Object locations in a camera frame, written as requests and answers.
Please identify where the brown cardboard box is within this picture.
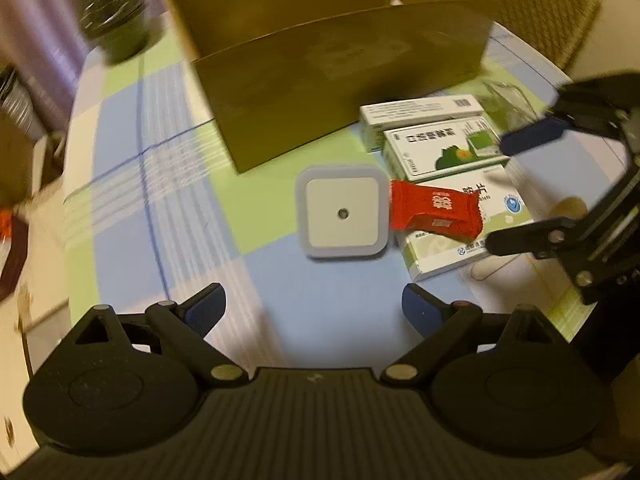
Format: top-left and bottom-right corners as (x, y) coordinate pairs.
(165, 0), (500, 172)

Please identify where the narrow white barcode box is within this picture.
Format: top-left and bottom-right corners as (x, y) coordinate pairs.
(359, 94), (484, 152)

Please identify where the red candy packet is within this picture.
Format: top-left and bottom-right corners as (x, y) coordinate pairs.
(390, 180), (483, 242)

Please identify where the large white green medicine box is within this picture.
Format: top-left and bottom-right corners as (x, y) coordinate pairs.
(390, 164), (533, 282)

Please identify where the quilted chair cushion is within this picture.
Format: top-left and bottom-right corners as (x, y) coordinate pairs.
(497, 0), (602, 70)

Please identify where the checked tablecloth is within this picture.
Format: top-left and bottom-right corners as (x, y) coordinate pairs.
(62, 8), (632, 371)

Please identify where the green throat spray box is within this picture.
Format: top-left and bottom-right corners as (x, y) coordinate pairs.
(383, 115), (508, 183)

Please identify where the white square night light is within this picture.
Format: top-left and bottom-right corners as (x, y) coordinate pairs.
(295, 165), (390, 259)

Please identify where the dark plant pot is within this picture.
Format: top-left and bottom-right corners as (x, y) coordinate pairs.
(76, 0), (149, 65)

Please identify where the clear blister pack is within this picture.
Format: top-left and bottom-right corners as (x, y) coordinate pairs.
(478, 80), (539, 134)

